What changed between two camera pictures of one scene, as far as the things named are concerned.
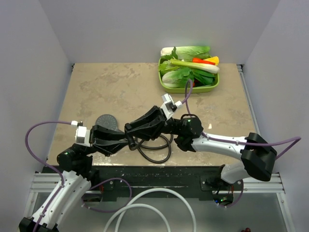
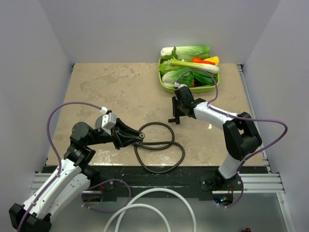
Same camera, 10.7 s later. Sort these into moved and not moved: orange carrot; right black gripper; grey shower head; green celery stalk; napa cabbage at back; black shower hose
Moved: right black gripper; black shower hose
Not moved: grey shower head; napa cabbage at back; green celery stalk; orange carrot
